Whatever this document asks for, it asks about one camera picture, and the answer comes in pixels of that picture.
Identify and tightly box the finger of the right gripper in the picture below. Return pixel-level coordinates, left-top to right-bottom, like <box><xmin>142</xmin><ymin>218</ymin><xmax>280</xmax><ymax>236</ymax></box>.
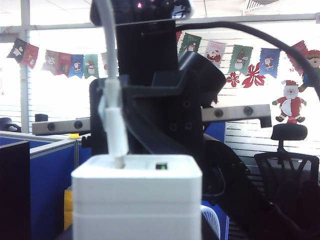
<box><xmin>88</xmin><ymin>74</ymin><xmax>131</xmax><ymax>156</ymax></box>

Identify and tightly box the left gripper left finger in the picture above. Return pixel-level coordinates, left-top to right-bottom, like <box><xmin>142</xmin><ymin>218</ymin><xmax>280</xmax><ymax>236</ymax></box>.
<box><xmin>57</xmin><ymin>224</ymin><xmax>74</xmax><ymax>240</ymax></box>

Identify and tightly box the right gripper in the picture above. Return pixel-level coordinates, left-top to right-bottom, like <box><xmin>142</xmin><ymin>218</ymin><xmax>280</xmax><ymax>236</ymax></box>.
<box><xmin>31</xmin><ymin>51</ymin><xmax>273</xmax><ymax>158</ymax></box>

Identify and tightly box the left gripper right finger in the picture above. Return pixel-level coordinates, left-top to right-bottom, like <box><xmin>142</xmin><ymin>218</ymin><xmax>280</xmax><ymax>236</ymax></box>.
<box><xmin>201</xmin><ymin>212</ymin><xmax>219</xmax><ymax>240</ymax></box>

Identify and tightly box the thin white Type-C cable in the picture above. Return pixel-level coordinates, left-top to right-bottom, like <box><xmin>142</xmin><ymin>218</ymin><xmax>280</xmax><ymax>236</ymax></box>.
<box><xmin>96</xmin><ymin>0</ymin><xmax>130</xmax><ymax>169</ymax></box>

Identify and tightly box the white charging block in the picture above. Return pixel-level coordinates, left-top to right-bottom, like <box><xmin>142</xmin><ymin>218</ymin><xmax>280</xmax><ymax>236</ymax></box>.
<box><xmin>71</xmin><ymin>154</ymin><xmax>203</xmax><ymax>240</ymax></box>

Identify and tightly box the yellow packet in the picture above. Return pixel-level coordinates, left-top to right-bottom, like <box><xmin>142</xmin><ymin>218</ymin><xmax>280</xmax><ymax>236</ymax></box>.
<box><xmin>63</xmin><ymin>188</ymin><xmax>74</xmax><ymax>231</ymax></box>

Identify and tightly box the black computer monitor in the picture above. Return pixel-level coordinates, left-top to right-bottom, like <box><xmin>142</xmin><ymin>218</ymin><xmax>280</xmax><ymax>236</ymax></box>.
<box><xmin>0</xmin><ymin>140</ymin><xmax>31</xmax><ymax>240</ymax></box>

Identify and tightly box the red flower window sticker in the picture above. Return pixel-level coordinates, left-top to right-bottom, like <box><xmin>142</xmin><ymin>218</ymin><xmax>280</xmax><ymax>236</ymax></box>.
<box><xmin>226</xmin><ymin>71</ymin><xmax>241</xmax><ymax>88</ymax></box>
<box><xmin>241</xmin><ymin>62</ymin><xmax>267</xmax><ymax>89</ymax></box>

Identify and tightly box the Christmas flag bunting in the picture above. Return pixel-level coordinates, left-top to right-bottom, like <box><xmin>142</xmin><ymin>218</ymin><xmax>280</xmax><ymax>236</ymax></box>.
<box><xmin>6</xmin><ymin>31</ymin><xmax>320</xmax><ymax>80</ymax></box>

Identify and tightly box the black mesh office chair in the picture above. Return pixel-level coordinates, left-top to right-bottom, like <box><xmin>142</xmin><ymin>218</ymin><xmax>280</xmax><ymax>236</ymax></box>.
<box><xmin>253</xmin><ymin>123</ymin><xmax>320</xmax><ymax>201</ymax></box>

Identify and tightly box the Santa Claus window sticker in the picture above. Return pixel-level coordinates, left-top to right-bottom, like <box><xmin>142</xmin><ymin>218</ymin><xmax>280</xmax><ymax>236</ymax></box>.
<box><xmin>271</xmin><ymin>79</ymin><xmax>308</xmax><ymax>125</ymax></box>

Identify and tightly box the elf window sticker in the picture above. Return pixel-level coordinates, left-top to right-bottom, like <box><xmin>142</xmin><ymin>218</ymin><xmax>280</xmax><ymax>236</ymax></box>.
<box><xmin>298</xmin><ymin>49</ymin><xmax>320</xmax><ymax>94</ymax></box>

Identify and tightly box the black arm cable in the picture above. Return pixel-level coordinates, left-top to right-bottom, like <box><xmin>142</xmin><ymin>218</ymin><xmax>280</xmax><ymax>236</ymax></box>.
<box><xmin>176</xmin><ymin>21</ymin><xmax>320</xmax><ymax>104</ymax></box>

